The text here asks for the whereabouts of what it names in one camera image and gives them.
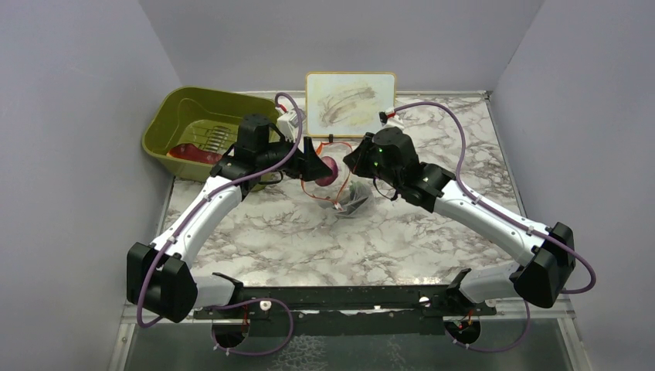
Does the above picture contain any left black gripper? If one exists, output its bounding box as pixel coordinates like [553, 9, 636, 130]
[257, 132, 332, 182]

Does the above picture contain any pink purple toy onion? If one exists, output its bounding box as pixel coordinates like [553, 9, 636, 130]
[314, 156, 340, 187]

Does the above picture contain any clear zip bag orange zipper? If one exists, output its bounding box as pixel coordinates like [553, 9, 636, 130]
[300, 141, 374, 219]

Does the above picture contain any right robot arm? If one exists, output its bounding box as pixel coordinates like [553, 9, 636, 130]
[344, 128, 575, 315]

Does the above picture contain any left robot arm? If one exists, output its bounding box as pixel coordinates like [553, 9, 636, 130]
[127, 114, 332, 328]

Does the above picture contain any framed painting on stand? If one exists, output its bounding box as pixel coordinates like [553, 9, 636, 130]
[304, 71, 396, 138]

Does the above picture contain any olive green plastic bin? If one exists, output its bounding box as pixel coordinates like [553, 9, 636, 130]
[141, 87, 280, 183]

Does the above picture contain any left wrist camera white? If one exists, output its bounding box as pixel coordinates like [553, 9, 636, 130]
[277, 109, 306, 141]

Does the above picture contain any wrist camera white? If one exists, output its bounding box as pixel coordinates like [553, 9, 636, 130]
[277, 109, 306, 141]
[378, 107, 405, 131]

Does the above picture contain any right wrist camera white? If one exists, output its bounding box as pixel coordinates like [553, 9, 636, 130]
[378, 107, 405, 131]

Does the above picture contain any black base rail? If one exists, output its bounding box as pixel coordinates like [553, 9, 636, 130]
[193, 284, 496, 337]

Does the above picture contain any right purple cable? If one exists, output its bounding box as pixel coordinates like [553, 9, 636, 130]
[383, 101, 598, 356]

